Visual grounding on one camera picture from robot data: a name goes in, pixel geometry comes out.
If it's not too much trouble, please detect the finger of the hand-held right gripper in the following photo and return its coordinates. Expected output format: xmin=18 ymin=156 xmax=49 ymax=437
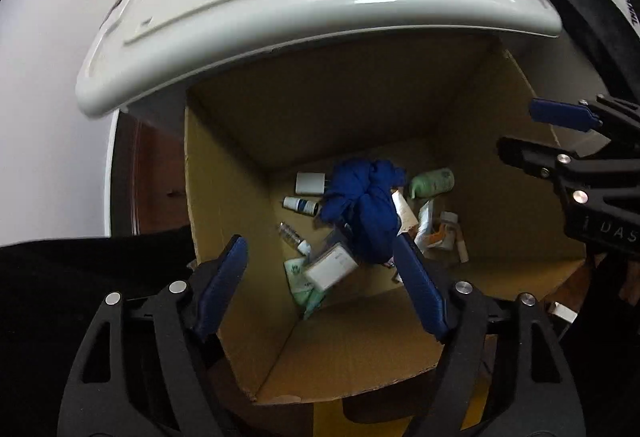
xmin=497 ymin=136 xmax=640 ymax=213
xmin=529 ymin=94 xmax=640 ymax=138

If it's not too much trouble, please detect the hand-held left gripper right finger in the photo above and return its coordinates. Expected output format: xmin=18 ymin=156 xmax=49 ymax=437
xmin=392 ymin=233 xmax=586 ymax=437

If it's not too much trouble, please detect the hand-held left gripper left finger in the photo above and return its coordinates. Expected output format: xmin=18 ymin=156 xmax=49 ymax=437
xmin=57 ymin=234 xmax=249 ymax=437

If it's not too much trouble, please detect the small clear bottle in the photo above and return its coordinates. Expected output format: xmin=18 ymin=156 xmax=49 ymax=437
xmin=278 ymin=222 xmax=312 ymax=254

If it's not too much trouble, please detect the blue cloth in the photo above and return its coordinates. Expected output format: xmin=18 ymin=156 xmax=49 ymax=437
xmin=320 ymin=158 xmax=408 ymax=265

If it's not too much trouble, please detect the light green bottle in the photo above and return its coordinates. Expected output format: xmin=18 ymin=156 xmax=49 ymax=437
xmin=410 ymin=168 xmax=456 ymax=199

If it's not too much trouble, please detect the small white bottle blue label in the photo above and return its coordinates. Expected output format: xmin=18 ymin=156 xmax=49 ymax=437
xmin=283 ymin=197 xmax=321 ymax=217

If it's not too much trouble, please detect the white square box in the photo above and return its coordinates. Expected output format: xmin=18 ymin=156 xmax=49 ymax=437
xmin=295 ymin=172 xmax=327 ymax=196

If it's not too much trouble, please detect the cardboard box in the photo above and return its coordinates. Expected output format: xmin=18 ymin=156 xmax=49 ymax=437
xmin=184 ymin=34 xmax=601 ymax=403

